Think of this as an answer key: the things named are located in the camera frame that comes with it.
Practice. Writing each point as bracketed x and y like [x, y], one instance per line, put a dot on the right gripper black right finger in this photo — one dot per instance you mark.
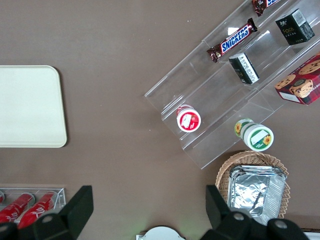
[220, 217]

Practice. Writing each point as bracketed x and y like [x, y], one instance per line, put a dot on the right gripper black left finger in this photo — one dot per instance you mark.
[75, 210]

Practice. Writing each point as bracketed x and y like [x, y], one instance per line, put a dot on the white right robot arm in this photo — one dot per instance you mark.
[160, 234]

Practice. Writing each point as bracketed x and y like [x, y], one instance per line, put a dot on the light wicker basket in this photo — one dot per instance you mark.
[250, 157]

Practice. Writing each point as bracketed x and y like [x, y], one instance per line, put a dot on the cream plastic tray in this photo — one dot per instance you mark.
[30, 107]

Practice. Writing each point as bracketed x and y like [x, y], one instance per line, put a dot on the clear acrylic bottle rack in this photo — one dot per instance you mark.
[61, 197]

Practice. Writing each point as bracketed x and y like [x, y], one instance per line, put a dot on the green sunflower lidded cup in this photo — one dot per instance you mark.
[258, 137]

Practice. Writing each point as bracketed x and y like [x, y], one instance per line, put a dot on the white plastic bin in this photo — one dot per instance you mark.
[311, 236]

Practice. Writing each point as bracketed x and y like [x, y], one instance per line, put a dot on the red lidded white cup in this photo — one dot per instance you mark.
[188, 121]

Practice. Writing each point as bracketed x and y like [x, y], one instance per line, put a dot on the clear acrylic stepped shelf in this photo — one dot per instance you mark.
[200, 75]

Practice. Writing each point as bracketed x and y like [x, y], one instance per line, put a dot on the small black carton box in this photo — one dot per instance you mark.
[292, 30]
[243, 68]

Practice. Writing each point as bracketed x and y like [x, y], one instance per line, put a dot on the red chocolate chip cookie box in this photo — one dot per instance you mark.
[305, 82]

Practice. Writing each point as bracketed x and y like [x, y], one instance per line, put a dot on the Snickers chocolate bar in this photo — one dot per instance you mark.
[232, 40]
[260, 6]

